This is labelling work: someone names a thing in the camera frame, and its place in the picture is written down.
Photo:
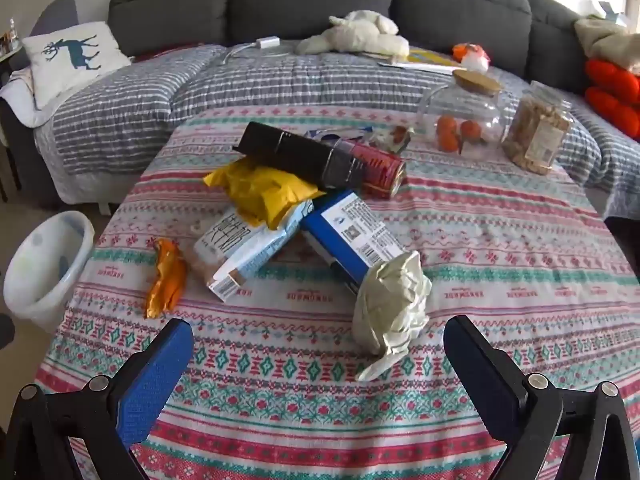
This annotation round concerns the orange fruit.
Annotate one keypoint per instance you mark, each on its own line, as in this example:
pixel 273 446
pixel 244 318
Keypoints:
pixel 447 132
pixel 471 131

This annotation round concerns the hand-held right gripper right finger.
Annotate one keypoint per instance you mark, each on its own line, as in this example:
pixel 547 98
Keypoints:
pixel 465 370

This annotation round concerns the side table with bottles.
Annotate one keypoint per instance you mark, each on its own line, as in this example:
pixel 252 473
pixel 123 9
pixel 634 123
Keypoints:
pixel 10 45

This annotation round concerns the beige cloth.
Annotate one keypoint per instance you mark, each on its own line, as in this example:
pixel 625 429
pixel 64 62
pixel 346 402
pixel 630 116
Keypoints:
pixel 610 42

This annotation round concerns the yellow book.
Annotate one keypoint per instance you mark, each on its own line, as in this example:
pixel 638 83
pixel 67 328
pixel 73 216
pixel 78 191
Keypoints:
pixel 425 57

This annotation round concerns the crumpled white paper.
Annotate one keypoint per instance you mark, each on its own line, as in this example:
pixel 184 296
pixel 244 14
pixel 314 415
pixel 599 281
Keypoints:
pixel 390 305

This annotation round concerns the orange foil wrapper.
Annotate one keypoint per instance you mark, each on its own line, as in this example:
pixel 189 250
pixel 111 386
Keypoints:
pixel 167 275

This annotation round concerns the white plastic bin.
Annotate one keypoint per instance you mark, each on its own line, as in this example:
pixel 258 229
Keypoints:
pixel 45 260

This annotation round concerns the yellow plastic bag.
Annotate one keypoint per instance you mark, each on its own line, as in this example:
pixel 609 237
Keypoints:
pixel 270 195

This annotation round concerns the red green patterned tablecloth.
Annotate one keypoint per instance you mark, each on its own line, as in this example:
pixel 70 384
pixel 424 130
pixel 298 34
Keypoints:
pixel 300 410

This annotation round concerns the red cushion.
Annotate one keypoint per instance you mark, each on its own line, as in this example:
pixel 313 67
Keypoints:
pixel 615 95

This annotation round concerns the white snack box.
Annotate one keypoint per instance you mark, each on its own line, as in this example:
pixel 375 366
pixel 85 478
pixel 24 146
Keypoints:
pixel 235 255

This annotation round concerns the white deer print pillow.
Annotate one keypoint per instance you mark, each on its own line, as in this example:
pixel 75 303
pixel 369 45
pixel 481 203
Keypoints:
pixel 65 67

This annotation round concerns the white power adapter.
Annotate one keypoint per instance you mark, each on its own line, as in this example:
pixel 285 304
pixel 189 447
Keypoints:
pixel 267 42

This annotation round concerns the white blanket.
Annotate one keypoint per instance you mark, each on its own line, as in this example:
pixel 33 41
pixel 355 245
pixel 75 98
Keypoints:
pixel 22 105

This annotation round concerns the black cylinder can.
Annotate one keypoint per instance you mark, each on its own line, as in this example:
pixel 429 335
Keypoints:
pixel 300 152

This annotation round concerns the white nut snack wrapper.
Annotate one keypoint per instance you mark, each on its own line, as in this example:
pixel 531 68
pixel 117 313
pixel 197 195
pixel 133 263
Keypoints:
pixel 395 137

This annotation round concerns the blue white carton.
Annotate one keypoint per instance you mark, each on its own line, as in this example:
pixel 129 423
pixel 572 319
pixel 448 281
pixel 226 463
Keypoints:
pixel 345 230

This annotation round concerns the glass jar with wooden lid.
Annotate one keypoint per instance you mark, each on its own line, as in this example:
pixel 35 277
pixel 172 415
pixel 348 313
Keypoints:
pixel 450 102

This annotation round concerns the clear plastic snack jar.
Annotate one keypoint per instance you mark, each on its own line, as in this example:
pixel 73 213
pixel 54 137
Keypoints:
pixel 537 130

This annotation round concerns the red cartoon can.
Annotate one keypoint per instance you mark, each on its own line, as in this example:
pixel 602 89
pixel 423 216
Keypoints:
pixel 380 170

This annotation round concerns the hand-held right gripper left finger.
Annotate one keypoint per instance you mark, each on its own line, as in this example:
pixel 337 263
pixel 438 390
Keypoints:
pixel 150 385

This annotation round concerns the orange white plush toy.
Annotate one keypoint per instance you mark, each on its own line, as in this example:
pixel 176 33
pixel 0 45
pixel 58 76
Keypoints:
pixel 472 57

